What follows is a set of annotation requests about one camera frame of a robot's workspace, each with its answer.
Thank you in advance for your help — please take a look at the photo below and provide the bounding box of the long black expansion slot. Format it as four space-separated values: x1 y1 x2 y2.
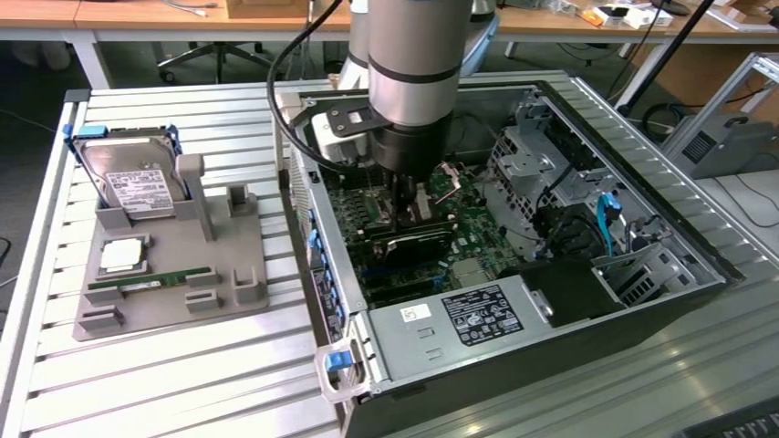
366 276 440 297
368 287 442 308

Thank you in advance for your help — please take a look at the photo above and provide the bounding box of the green RAM stick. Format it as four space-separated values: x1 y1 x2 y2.
87 266 218 292

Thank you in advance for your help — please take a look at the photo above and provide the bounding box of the grey parts rack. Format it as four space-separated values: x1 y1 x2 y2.
71 153 273 342

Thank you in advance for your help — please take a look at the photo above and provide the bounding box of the CPU socket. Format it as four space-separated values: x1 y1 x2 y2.
368 184 396 225

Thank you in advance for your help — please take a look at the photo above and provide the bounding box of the white cable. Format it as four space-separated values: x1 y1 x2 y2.
163 0 218 18

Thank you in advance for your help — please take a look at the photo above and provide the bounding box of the black RAM stick with label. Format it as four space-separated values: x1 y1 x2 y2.
362 217 458 241

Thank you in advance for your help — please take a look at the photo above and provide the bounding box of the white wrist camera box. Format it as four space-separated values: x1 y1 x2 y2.
308 103 396 166

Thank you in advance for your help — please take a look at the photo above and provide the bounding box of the silver CPU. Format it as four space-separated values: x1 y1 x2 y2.
98 237 147 276

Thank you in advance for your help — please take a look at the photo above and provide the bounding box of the black wire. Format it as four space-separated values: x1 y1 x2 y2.
452 113 509 154

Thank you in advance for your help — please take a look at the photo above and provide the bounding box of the hard disk in blue carrier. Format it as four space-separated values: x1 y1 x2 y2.
62 123 190 221

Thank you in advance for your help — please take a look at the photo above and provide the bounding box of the blue wire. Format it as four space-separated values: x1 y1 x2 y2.
598 191 622 259

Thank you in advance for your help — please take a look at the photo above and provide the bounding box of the white box with orange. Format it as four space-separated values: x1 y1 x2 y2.
592 4 674 31

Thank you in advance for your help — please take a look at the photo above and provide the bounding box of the black office chair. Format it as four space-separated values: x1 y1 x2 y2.
155 40 286 84

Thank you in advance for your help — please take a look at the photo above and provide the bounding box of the aluminium profile frame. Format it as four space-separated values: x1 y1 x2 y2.
660 51 779 151

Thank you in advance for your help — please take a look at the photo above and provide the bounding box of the black cable bundle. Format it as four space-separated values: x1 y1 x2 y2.
534 200 609 264

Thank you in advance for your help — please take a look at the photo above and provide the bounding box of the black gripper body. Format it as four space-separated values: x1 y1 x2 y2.
370 116 454 183

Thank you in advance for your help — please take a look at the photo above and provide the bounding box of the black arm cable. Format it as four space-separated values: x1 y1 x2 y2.
265 0 366 174

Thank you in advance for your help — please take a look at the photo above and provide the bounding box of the metal disk bay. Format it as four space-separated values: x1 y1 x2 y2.
592 241 692 308

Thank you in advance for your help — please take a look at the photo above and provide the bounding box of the black tripod pole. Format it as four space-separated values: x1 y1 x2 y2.
613 0 718 115

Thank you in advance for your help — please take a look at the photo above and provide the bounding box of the perforated metal drive cage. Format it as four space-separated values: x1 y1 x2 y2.
485 122 616 238

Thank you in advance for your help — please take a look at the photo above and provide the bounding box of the silver chipset heatsink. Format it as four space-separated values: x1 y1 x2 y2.
452 260 489 285

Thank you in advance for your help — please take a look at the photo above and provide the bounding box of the green motherboard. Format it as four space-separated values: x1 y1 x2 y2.
325 157 528 309

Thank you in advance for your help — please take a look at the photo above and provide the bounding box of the graphics card with metal bracket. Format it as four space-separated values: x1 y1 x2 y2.
357 223 456 271

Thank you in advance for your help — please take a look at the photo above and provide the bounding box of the metal socket cover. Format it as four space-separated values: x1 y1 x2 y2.
432 159 468 205

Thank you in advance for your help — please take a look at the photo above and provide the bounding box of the black keyboard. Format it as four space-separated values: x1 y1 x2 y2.
680 401 779 438

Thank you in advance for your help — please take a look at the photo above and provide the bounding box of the grey computer tower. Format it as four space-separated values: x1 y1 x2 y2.
661 113 779 180

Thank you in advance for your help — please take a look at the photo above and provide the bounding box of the open black PC case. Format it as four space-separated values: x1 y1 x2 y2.
270 80 746 438

